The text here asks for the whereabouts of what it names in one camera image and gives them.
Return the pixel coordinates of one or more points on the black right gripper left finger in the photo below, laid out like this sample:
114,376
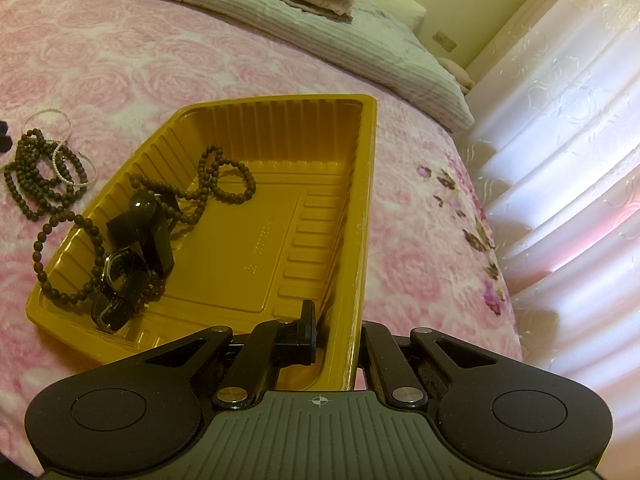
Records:
256,358

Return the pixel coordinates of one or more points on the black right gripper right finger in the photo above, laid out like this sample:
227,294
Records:
386,369

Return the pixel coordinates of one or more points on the yellow plastic tray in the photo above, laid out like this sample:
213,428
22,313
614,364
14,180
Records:
303,235

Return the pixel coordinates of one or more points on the black jewelry stand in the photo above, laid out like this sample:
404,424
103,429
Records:
144,222

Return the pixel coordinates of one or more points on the silver rhinestone bangle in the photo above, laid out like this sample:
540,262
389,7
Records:
73,169

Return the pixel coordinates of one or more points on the beige bundle beside bed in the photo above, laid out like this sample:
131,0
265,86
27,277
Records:
462,77

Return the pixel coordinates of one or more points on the white sheer curtain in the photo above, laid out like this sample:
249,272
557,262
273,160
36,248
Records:
554,156

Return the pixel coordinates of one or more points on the grey ribbed quilt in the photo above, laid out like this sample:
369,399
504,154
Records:
372,44

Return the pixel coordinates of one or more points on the pink floral fleece blanket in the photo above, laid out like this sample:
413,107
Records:
106,74

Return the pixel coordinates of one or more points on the wall power outlet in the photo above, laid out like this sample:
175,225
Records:
444,41

